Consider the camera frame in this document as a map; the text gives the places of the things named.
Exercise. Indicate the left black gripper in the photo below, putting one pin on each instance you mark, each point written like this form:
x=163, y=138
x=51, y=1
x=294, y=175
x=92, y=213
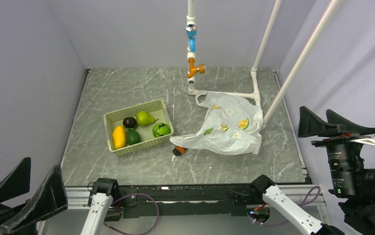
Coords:
x=50, y=197

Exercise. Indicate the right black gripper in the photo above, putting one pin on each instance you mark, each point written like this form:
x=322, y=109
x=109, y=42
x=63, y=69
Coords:
x=309, y=122

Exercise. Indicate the white plastic bag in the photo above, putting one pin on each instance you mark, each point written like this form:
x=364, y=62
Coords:
x=231, y=126

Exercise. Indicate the yellow fake fruit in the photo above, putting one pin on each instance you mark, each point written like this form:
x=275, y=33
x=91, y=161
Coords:
x=119, y=137

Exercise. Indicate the dark purple fake fruit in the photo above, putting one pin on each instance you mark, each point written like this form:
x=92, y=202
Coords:
x=129, y=123

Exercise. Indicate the light green fake fruit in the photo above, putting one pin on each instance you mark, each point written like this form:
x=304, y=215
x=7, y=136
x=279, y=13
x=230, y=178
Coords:
x=144, y=118

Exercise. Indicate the green black striped fake melon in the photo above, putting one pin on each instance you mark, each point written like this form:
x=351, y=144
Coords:
x=161, y=129

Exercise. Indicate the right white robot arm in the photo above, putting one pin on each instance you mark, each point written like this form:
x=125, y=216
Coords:
x=304, y=222

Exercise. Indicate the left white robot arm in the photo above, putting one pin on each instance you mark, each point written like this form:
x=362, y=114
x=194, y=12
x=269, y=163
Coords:
x=101, y=197

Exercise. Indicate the pale green plastic basket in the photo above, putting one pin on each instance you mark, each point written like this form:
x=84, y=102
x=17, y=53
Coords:
x=156, y=108

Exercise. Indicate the orange pipe valve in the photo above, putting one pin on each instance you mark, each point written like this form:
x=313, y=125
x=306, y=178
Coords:
x=193, y=70

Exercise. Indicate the orange black brush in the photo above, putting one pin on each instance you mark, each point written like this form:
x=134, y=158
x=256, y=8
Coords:
x=178, y=151

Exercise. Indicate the blue pipe valve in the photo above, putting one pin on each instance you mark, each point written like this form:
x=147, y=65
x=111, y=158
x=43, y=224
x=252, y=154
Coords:
x=191, y=31

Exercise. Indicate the aluminium frame rail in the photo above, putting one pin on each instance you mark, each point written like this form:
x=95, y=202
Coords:
x=77, y=196

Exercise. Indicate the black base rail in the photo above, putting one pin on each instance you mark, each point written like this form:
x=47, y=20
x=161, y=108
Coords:
x=170, y=200

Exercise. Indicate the white pvc pipe frame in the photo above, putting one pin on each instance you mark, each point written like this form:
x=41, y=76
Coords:
x=323, y=22

